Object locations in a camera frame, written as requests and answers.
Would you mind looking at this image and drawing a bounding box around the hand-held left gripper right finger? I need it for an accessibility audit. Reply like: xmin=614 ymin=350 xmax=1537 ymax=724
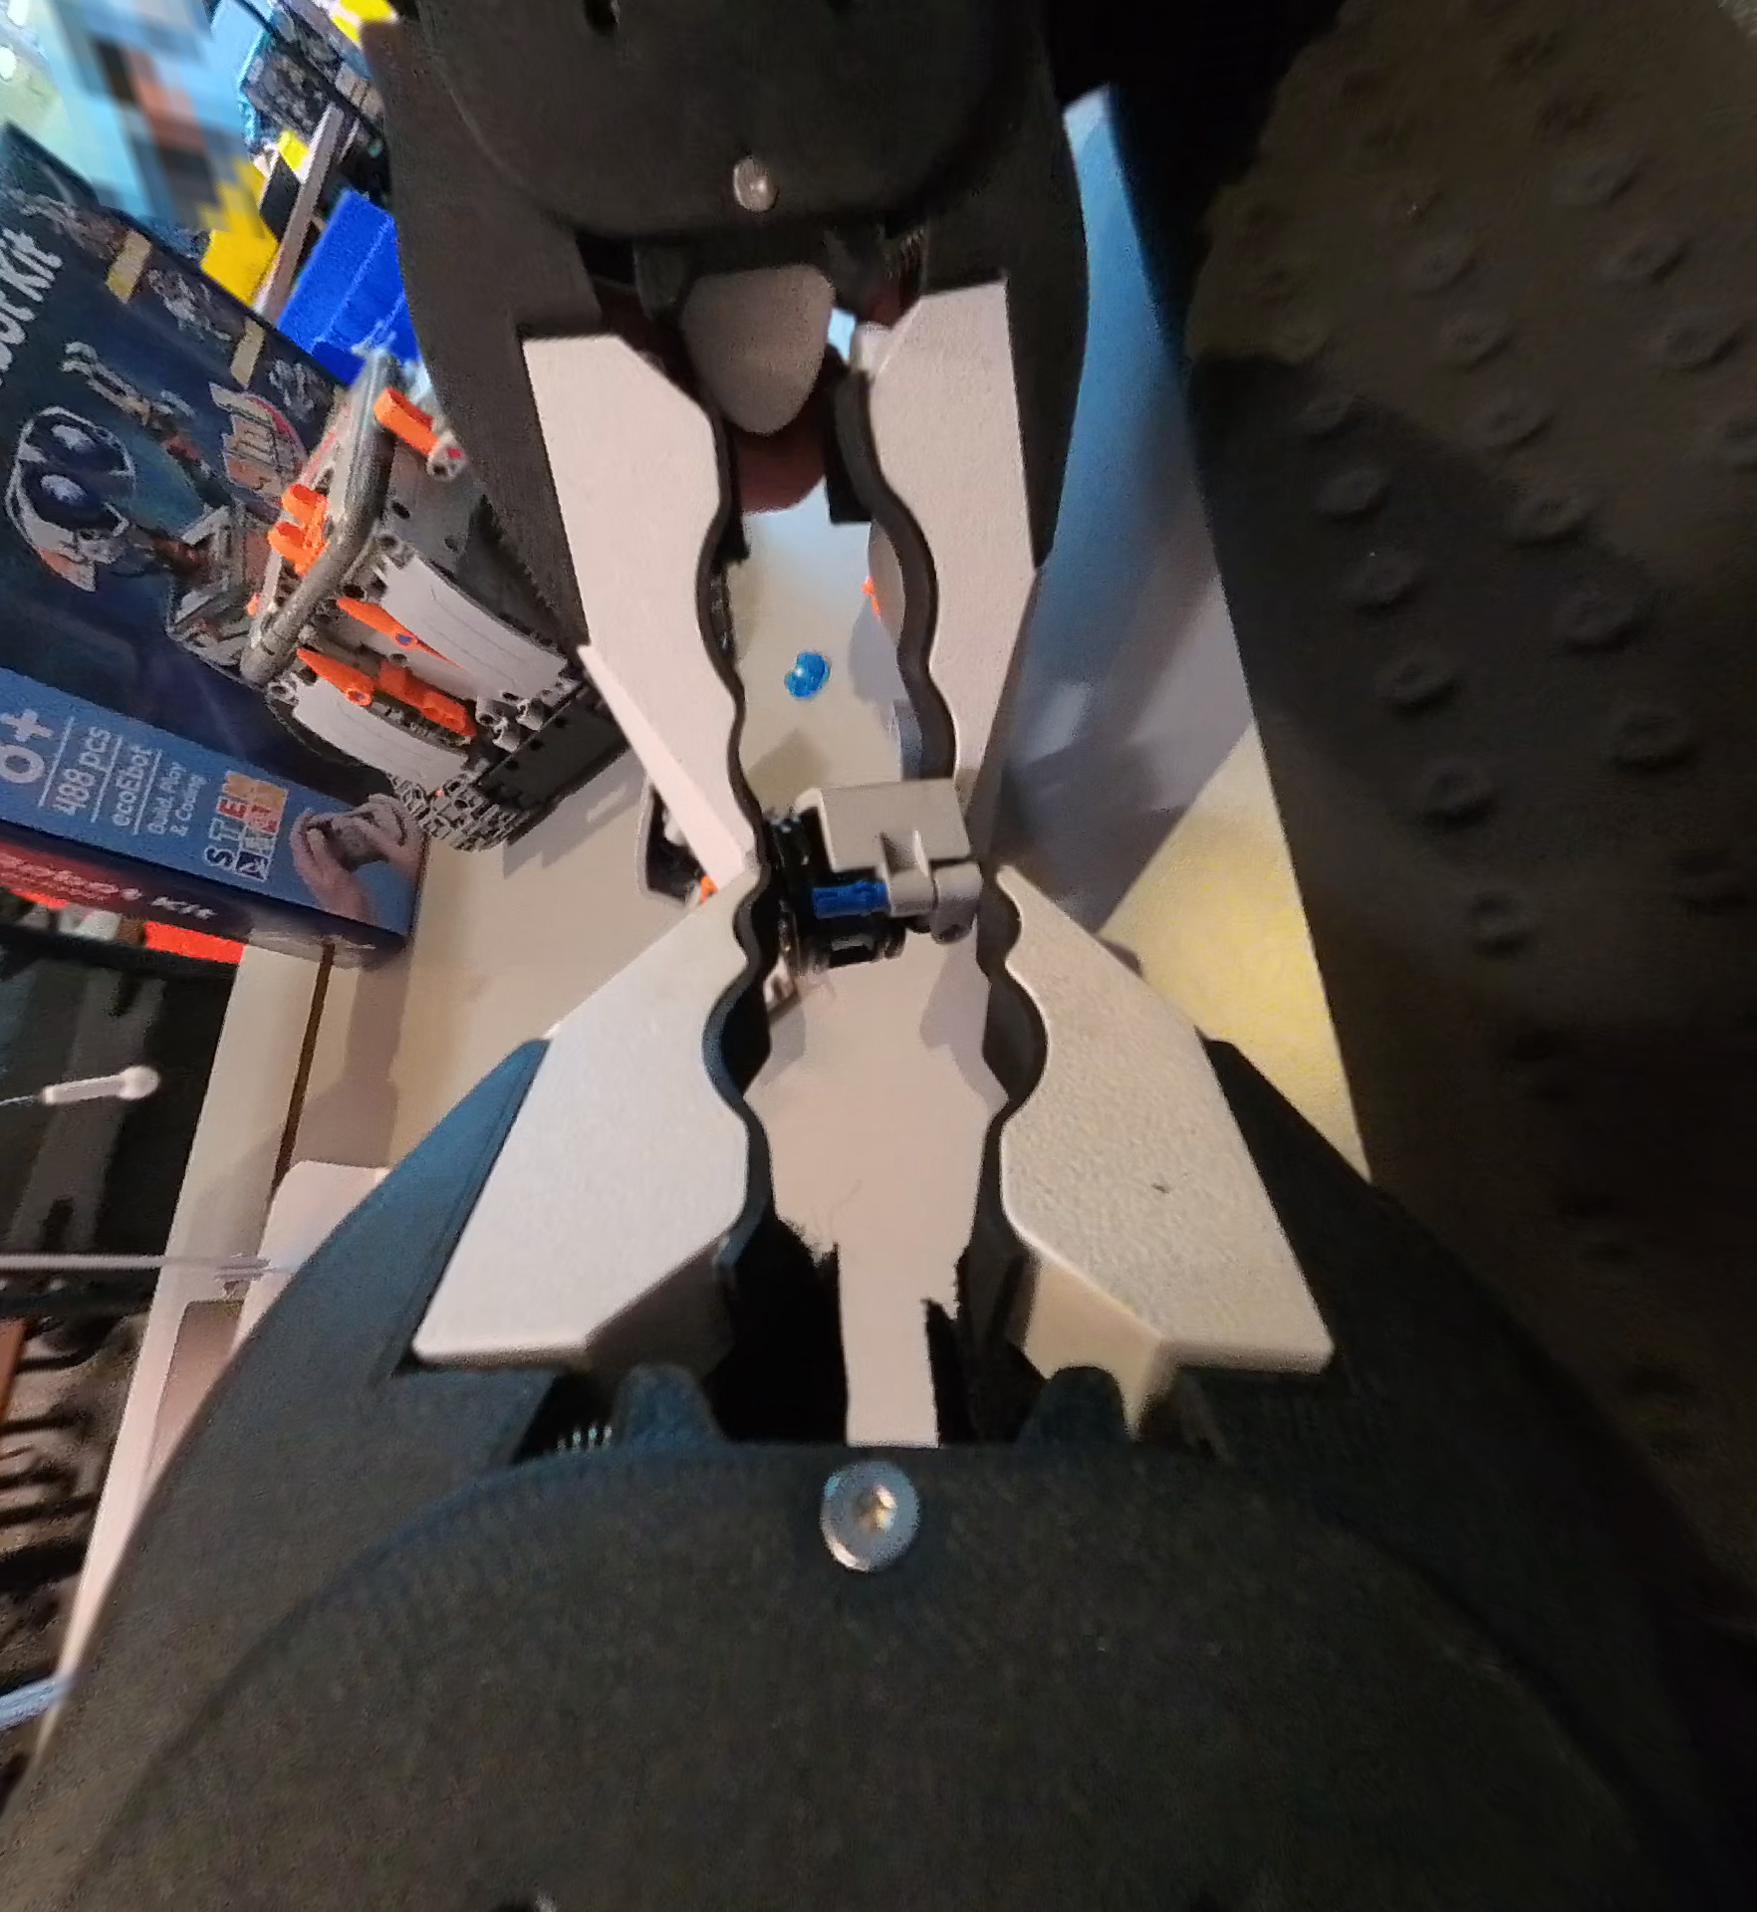
xmin=968 ymin=870 xmax=1333 ymax=1376

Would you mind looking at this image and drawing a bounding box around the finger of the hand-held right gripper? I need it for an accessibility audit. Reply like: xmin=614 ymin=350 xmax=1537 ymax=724
xmin=519 ymin=330 xmax=762 ymax=886
xmin=833 ymin=281 xmax=1042 ymax=822

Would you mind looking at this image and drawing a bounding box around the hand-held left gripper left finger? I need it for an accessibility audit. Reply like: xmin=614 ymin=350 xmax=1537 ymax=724
xmin=411 ymin=882 xmax=774 ymax=1368

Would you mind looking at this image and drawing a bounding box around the black toy wheel hub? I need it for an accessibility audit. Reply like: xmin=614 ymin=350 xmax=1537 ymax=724
xmin=755 ymin=780 xmax=986 ymax=982

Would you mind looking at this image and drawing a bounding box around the person's right hand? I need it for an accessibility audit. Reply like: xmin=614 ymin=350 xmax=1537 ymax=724
xmin=737 ymin=403 xmax=832 ymax=511

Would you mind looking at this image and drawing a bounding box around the tracked toy brick robot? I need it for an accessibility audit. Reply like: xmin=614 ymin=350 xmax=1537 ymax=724
xmin=242 ymin=358 xmax=629 ymax=854

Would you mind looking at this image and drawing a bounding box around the grey dome brick assembly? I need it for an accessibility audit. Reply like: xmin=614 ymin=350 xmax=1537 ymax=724
xmin=643 ymin=791 xmax=719 ymax=908

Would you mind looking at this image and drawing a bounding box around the blue plastic bin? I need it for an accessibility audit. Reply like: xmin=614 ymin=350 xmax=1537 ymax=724
xmin=281 ymin=191 xmax=418 ymax=370

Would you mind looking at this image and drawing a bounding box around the blue toy kit box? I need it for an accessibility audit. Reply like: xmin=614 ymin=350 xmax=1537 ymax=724
xmin=0 ymin=127 xmax=434 ymax=965

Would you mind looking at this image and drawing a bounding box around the black dimpled mat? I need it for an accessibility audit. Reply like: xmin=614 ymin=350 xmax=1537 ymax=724
xmin=1185 ymin=0 xmax=1757 ymax=1912

